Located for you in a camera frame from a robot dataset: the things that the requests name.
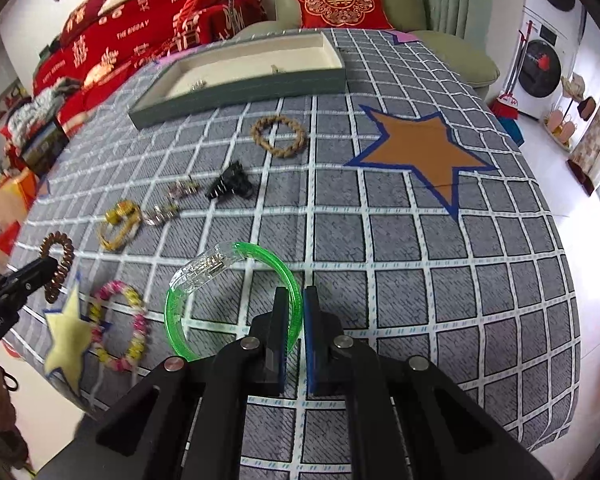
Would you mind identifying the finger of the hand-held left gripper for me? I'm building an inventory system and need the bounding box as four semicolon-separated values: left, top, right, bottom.
0;256;60;311

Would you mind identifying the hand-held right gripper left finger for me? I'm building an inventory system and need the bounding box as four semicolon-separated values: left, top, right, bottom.
95;287;289;480

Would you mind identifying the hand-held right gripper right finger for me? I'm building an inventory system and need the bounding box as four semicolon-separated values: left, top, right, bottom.
304;286;503;480

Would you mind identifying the brown spiral hair tie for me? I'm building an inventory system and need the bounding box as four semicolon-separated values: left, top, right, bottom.
39;231;76;304

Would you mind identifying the yellow bracelet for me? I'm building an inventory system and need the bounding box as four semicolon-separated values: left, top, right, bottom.
97;201;143;252

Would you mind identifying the green translucent bracelet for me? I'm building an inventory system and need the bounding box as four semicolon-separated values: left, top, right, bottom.
164;241;307;362

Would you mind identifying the heart-shaped crystal pendant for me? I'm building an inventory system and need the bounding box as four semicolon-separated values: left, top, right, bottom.
141;201;182;227

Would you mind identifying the black hair claw clip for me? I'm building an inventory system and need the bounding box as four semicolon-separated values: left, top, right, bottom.
205;161;253;202

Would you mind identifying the braided rope bracelet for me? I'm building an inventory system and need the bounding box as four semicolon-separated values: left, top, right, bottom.
250;114;307;158

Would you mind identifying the grey jewelry tray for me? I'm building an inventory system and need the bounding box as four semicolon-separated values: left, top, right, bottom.
128;30;347;131

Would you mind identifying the brown cloth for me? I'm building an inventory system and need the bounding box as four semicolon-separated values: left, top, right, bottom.
0;350;31;476

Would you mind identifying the orange paper bag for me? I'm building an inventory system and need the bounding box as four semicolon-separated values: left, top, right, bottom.
0;167;38;211

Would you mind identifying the dark cardboard box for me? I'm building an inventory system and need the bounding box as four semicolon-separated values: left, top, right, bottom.
20;120;71;173

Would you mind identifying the grey checked tablecloth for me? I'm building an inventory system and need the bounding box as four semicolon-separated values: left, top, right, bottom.
2;27;581;480

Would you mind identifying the pile of clothes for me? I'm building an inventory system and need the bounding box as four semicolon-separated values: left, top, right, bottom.
7;77;81;133

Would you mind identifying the red pillow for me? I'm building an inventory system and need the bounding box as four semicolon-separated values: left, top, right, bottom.
60;0;118;46

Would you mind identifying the red covered sofa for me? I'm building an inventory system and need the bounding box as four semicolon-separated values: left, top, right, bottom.
32;0;268;138

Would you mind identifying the blue bin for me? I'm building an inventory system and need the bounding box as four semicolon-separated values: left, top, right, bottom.
497;115;526;145

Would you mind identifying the red broom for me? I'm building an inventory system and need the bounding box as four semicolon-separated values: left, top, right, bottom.
490;17;531;121

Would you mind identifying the pale green armchair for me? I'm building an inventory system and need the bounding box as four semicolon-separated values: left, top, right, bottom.
235;0;501;106

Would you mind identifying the slipper rack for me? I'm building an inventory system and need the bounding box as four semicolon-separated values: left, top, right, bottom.
542;105;581;151

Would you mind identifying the red embroidered cushion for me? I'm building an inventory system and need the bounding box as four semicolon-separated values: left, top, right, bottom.
288;0;396;31

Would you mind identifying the patterned folding board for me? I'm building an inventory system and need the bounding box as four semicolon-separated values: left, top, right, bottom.
567;90;600;196

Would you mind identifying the white washing machine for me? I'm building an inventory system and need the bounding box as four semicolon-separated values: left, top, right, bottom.
500;7;581;121

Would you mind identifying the hat stand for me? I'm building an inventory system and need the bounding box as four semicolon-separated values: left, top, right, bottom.
560;72;588;121

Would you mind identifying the pink beaded bracelet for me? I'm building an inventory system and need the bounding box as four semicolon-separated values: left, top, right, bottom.
87;280;151;373

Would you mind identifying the low wall picture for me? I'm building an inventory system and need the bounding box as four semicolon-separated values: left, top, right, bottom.
0;77;31;123

